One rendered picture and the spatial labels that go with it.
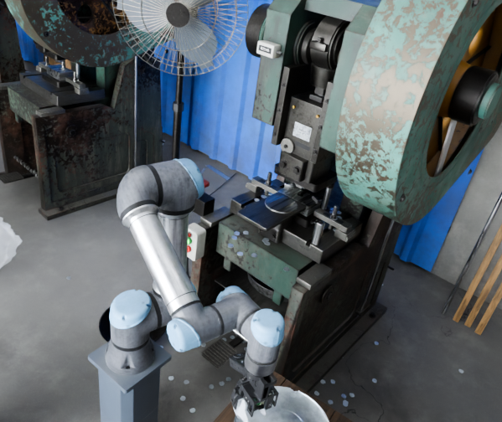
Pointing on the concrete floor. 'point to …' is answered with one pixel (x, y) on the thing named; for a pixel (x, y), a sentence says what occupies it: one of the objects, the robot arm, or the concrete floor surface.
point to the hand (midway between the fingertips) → (244, 410)
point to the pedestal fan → (201, 50)
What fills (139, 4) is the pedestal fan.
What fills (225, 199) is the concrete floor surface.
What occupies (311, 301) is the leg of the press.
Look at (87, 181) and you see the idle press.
